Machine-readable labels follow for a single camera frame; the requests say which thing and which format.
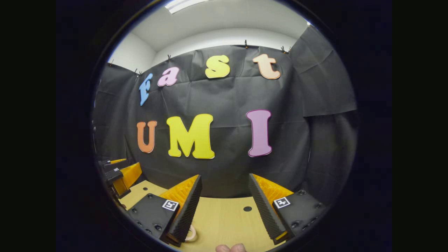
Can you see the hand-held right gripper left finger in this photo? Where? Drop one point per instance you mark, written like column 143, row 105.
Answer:
column 189, row 210

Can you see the ceiling light panel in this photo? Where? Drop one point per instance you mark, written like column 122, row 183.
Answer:
column 185, row 4

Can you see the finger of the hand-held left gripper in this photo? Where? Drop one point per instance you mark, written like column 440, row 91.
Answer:
column 112, row 163
column 129, row 176

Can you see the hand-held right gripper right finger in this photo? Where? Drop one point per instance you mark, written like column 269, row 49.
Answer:
column 266, row 213

